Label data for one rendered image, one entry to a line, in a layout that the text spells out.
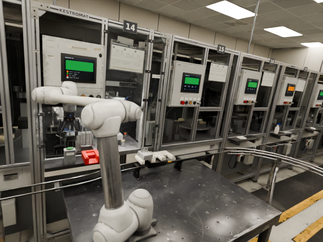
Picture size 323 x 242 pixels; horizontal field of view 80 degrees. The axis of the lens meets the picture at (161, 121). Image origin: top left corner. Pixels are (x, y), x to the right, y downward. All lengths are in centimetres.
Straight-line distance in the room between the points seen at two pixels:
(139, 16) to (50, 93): 476
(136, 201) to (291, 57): 937
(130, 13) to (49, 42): 434
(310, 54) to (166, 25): 590
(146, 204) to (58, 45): 122
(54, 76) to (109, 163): 86
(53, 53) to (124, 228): 123
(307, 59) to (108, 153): 924
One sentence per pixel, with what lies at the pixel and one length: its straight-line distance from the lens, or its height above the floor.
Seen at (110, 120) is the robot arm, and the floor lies 142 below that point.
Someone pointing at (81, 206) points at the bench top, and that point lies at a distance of 162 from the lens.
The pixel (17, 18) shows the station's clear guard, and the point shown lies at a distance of 167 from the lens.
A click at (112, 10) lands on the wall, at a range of 564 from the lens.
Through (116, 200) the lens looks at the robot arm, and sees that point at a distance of 109.
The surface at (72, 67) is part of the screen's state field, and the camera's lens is 161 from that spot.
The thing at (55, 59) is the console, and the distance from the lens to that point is 163.
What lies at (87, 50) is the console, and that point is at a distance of 166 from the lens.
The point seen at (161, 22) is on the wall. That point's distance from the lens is 622.
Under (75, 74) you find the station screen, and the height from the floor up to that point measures 159.
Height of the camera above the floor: 166
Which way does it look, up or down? 13 degrees down
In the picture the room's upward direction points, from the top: 6 degrees clockwise
